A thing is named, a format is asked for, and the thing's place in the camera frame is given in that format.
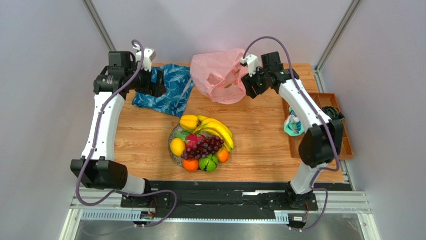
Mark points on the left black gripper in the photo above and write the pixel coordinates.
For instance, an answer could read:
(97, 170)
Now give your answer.
(157, 89)

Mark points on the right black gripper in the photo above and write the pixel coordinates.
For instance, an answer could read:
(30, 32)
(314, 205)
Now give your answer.
(250, 87)

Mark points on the yellow fake bell pepper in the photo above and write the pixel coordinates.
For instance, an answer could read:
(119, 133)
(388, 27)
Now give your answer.
(189, 122)

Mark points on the pink plastic bag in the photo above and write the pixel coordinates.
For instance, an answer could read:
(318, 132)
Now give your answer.
(218, 75)

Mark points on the yellow fake lemon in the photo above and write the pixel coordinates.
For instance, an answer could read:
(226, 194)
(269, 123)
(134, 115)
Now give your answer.
(177, 147)

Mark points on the red fake dragon fruit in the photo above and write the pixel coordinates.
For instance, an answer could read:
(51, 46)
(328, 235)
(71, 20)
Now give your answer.
(190, 140)

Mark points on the yellow fake banana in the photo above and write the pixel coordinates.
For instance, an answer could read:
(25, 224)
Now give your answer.
(206, 120)
(217, 130)

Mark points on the dark red fake grapes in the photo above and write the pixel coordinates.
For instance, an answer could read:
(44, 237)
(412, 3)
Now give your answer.
(208, 146)

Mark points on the fake orange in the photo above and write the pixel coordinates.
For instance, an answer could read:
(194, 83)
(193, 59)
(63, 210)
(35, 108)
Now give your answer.
(190, 165)

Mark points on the fake mango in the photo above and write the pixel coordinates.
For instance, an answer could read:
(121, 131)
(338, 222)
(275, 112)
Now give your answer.
(223, 155)

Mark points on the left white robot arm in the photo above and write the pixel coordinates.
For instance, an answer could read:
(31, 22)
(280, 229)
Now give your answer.
(125, 72)

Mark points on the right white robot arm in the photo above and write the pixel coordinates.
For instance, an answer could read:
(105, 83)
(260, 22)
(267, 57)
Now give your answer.
(323, 136)

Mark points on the blue patterned cloth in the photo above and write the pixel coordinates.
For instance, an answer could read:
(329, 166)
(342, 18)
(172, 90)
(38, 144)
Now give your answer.
(178, 84)

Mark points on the dark striped sock roll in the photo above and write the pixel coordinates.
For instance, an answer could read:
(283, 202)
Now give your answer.
(333, 113)

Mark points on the speckled ceramic plate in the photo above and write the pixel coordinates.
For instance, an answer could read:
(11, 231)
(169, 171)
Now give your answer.
(176, 159)

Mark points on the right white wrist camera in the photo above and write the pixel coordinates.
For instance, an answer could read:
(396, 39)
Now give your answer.
(252, 63)

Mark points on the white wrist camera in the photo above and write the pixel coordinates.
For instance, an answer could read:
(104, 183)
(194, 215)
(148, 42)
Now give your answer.
(252, 63)
(146, 58)

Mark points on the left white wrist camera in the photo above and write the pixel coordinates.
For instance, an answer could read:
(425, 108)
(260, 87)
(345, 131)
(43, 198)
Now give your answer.
(146, 58)

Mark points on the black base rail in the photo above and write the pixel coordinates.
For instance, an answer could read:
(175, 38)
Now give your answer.
(215, 200)

